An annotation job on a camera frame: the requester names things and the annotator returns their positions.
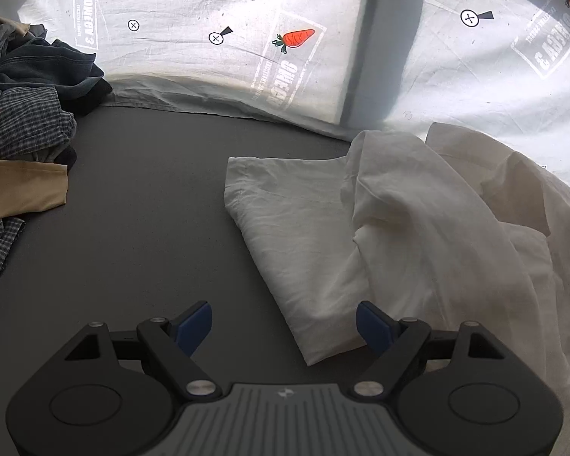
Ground tan beige garment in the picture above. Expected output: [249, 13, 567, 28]
[0, 160, 69, 218]

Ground white carrot print curtain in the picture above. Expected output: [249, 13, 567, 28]
[0, 0, 570, 186]

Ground dark blue denim garment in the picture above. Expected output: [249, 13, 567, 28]
[0, 23, 113, 116]

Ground white cloth trousers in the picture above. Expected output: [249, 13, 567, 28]
[224, 123, 570, 455]

